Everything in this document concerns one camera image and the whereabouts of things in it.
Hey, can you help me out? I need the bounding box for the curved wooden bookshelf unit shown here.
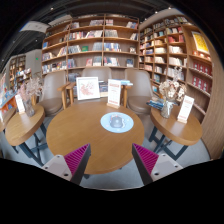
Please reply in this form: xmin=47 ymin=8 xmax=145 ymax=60
xmin=138 ymin=14 xmax=224 ymax=159

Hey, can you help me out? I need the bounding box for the small white sign card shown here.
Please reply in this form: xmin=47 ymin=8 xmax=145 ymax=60
xmin=176 ymin=95 xmax=195 ymax=124
xmin=14 ymin=93 xmax=26 ymax=115

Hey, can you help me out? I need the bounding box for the white hanging ceiling panel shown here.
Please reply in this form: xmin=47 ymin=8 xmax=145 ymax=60
xmin=48 ymin=13 xmax=73 ymax=27
xmin=19 ymin=20 xmax=51 ymax=34

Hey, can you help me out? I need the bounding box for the stack of books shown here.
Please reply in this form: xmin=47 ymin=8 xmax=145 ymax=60
xmin=145 ymin=98 xmax=165 ymax=111

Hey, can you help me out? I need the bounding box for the wide wooden bookshelf unit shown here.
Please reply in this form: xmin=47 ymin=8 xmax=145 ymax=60
xmin=40 ymin=13 xmax=140 ymax=76

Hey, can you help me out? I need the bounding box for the round wooden side table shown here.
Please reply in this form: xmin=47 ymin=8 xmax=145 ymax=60
xmin=0 ymin=106 xmax=17 ymax=133
xmin=148 ymin=105 xmax=204 ymax=162
xmin=4 ymin=104 xmax=49 ymax=167

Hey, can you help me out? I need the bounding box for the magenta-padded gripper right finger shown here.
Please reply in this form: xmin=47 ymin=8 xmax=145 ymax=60
xmin=131 ymin=143 xmax=184 ymax=187

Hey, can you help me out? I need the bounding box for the glass vase with beige flowers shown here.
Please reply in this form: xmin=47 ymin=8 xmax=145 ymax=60
xmin=158 ymin=66 xmax=188 ymax=120

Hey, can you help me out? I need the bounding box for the white framed floral picture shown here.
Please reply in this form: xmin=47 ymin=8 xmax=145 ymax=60
xmin=75 ymin=76 xmax=101 ymax=101

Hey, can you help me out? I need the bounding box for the grey computer mouse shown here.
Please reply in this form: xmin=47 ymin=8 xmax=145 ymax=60
xmin=109 ymin=113 xmax=125 ymax=130

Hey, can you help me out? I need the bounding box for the white and red sign card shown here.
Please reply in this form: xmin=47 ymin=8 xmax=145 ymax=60
xmin=106 ymin=78 xmax=123 ymax=109

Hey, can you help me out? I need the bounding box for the small distant bookshelf unit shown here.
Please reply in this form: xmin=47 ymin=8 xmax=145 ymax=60
xmin=8 ymin=54 xmax=28 ymax=89

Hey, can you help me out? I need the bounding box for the dark upright book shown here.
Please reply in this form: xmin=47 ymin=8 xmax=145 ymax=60
xmin=98 ymin=80 xmax=110 ymax=98

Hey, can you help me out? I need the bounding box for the round light blue mouse pad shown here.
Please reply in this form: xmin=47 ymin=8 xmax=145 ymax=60
xmin=100 ymin=111 xmax=135 ymax=134

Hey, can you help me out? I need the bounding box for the glass vase with pink flowers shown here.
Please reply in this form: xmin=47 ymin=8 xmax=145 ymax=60
xmin=18 ymin=77 xmax=44 ymax=118

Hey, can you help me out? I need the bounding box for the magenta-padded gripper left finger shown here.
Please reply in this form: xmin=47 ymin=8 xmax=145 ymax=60
xmin=41 ymin=143 xmax=92 ymax=186

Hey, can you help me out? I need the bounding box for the colourful book display stand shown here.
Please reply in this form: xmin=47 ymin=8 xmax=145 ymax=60
xmin=0 ymin=71 xmax=18 ymax=114

